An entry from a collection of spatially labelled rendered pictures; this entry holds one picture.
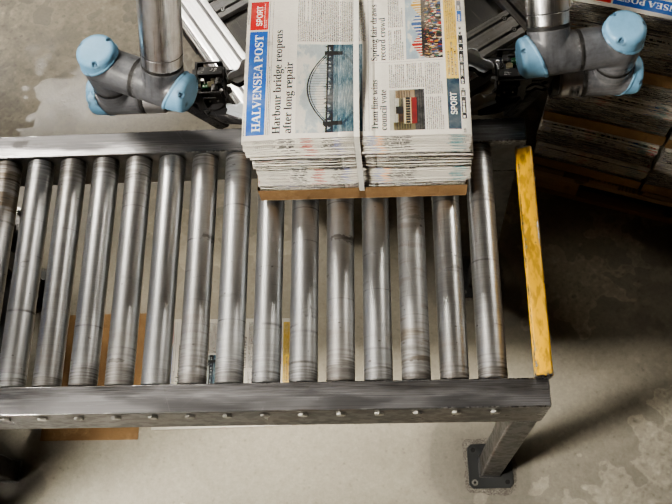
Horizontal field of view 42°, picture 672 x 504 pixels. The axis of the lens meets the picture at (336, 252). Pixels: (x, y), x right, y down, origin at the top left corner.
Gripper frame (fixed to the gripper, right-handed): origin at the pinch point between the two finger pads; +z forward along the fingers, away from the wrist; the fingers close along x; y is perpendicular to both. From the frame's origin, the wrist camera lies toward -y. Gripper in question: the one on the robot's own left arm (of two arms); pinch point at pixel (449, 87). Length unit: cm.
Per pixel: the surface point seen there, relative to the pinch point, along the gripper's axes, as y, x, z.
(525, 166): 2.9, 19.1, -12.6
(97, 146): 1, 11, 68
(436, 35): 24.1, 5.0, 3.6
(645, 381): -79, 40, -51
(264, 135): 23.9, 22.6, 31.9
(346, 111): 23.9, 18.8, 18.6
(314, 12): 23.8, -1.0, 24.0
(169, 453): -79, 56, 71
